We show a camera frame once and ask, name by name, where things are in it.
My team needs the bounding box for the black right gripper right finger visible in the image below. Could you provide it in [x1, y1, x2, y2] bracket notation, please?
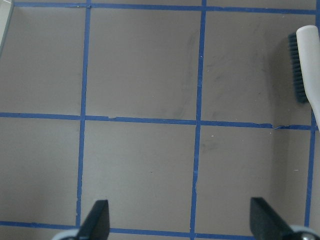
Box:
[249, 197, 299, 240]

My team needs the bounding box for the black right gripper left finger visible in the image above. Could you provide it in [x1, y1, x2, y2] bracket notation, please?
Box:
[76, 200, 110, 240]

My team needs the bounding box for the beige brush with dark bristles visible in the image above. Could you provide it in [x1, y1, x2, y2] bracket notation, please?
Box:
[287, 25, 320, 131]

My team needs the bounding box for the beige plastic dustpan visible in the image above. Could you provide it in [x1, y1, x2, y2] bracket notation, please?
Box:
[0, 0, 14, 53]

